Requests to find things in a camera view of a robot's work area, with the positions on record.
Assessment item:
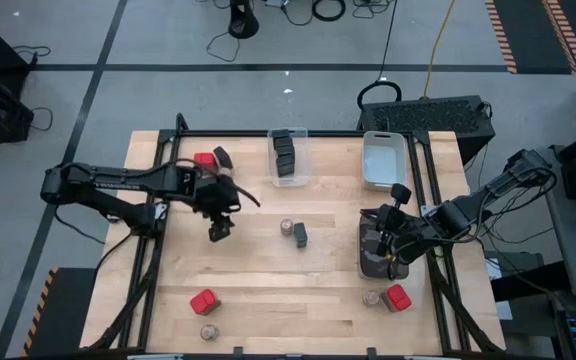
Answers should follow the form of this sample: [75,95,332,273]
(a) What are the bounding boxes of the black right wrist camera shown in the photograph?
[389,182,413,205]

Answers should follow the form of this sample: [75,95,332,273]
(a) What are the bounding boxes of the yellow cable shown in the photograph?
[422,0,457,99]

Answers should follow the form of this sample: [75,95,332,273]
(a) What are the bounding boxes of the black stand base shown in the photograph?
[227,0,261,41]

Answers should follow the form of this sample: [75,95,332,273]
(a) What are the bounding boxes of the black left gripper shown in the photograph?
[191,172,243,244]

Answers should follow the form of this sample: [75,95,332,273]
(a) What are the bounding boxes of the red spice tin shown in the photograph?
[189,288,222,317]
[193,151,219,169]
[381,283,413,314]

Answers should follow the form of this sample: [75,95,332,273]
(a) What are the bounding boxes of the black mat hazard striped edge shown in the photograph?
[21,266,98,357]

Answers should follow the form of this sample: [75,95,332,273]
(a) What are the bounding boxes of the clear plastic bin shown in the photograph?
[266,126,313,189]

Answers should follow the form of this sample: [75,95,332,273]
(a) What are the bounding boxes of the black perforated computer case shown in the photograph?
[357,94,497,165]

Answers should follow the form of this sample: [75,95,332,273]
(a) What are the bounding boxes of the black mat orange striped edges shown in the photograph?
[485,0,576,76]

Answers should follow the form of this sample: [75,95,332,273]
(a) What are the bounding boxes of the white plastic bin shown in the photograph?
[360,130,409,193]

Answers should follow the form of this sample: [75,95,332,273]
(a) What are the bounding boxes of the dark grey plastic bin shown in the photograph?
[356,213,411,281]

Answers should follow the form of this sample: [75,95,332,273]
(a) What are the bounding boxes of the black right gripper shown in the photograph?
[359,202,422,266]

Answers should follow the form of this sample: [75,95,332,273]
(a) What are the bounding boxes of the black coiled cable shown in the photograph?
[311,0,348,23]

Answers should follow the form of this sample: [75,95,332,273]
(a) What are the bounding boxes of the black hanging cable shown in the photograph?
[356,0,404,110]

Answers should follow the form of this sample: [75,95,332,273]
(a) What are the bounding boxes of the black aluminium table frame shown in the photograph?
[85,112,504,357]

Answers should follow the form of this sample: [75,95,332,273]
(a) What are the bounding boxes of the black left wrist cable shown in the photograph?
[232,184,262,208]

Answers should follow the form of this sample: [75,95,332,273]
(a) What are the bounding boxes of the grey desk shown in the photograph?
[532,143,576,301]

